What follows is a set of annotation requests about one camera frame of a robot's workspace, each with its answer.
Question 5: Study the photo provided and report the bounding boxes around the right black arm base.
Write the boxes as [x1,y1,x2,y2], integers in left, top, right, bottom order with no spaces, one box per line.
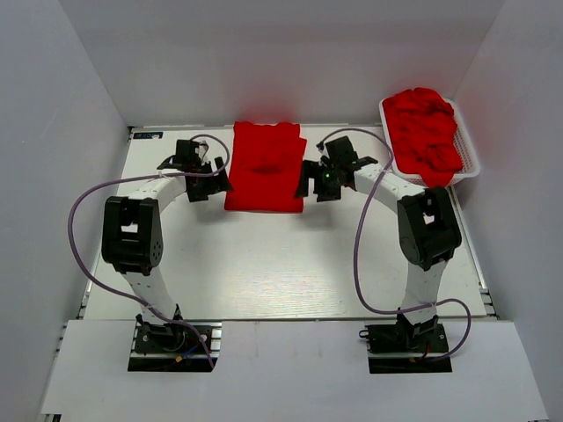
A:
[358,322,452,375]

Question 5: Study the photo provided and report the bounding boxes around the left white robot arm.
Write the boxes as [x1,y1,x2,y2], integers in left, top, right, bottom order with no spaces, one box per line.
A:
[101,135,232,343]

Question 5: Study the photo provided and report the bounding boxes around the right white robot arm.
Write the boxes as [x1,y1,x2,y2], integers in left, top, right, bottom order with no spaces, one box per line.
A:
[296,136,462,354]

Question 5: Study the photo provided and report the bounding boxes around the blue label sticker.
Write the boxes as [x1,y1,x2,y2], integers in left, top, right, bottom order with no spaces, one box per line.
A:
[132,131,164,140]

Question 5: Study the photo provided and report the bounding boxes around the red t shirt pile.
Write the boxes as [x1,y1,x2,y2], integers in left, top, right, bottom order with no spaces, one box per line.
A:
[383,87,463,187]

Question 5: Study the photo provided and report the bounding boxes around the white plastic basket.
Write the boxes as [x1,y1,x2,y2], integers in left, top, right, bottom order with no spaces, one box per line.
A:
[379,97,480,186]

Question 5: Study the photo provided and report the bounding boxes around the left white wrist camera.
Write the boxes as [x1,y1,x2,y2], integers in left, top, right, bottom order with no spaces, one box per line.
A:
[195,141,209,162]

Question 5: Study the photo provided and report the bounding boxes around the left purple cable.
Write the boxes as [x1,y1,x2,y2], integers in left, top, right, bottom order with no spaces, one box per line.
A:
[67,134,230,371]

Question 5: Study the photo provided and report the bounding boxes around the purple cable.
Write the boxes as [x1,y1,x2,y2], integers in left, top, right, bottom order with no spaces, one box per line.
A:
[317,127,472,363]
[67,134,230,371]

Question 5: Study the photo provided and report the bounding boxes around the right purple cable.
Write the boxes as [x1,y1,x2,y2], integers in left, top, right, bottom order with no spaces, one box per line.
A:
[317,127,472,363]

